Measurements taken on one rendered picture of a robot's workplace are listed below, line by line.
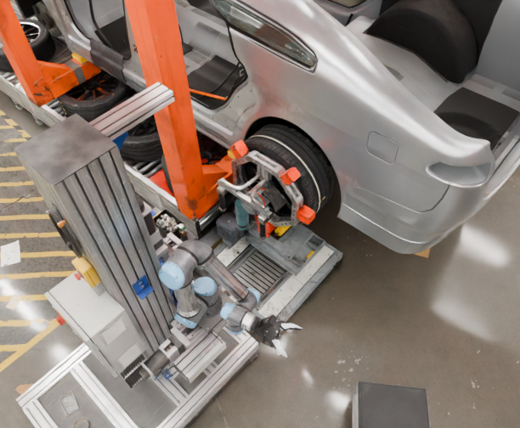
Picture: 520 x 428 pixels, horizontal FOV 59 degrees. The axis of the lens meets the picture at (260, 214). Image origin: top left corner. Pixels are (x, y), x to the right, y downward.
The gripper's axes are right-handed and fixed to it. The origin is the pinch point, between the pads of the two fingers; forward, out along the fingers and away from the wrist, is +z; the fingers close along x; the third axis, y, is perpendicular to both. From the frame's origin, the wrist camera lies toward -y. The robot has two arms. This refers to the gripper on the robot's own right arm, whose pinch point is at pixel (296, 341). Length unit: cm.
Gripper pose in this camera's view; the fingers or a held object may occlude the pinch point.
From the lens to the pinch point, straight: 202.1
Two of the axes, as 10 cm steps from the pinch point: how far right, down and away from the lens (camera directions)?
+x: -4.6, 6.2, -6.4
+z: 8.8, 3.7, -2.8
